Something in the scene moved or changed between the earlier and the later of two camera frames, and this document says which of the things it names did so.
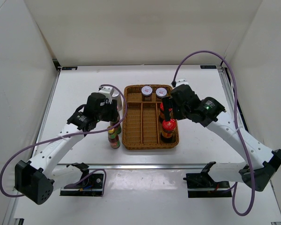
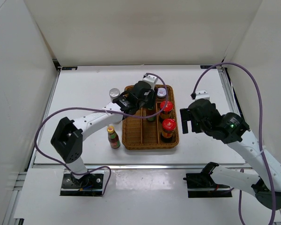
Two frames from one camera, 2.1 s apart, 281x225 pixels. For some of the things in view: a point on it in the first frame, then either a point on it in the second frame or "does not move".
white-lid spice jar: [161, 92] does not move
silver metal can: [116, 94] does not move
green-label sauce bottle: [113, 138] does not move
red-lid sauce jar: [162, 113] does not move
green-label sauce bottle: [117, 129] → [150, 112]
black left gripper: [114, 113] → [151, 102]
